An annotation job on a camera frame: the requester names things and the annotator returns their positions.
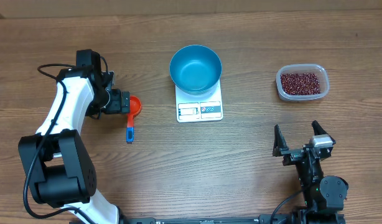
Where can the clear plastic food container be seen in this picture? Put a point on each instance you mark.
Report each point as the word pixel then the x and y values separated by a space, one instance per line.
pixel 304 68

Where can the red adzuki beans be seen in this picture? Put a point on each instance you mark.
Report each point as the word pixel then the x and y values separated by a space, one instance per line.
pixel 300 83

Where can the blue plastic bowl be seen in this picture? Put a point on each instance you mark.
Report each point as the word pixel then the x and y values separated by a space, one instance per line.
pixel 195 69

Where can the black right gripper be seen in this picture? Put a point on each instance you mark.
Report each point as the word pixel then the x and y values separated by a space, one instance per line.
pixel 297 154

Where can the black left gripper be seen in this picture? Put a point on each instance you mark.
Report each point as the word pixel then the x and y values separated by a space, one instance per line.
pixel 117 105

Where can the orange measuring scoop blue handle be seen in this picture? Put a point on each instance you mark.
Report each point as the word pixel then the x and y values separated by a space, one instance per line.
pixel 134 109

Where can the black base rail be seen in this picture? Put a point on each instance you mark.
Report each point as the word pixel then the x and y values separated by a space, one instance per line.
pixel 262 219

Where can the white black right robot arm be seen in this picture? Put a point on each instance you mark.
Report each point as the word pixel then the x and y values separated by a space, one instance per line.
pixel 324 196

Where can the white digital kitchen scale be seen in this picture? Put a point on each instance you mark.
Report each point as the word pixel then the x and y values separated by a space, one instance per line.
pixel 199 108

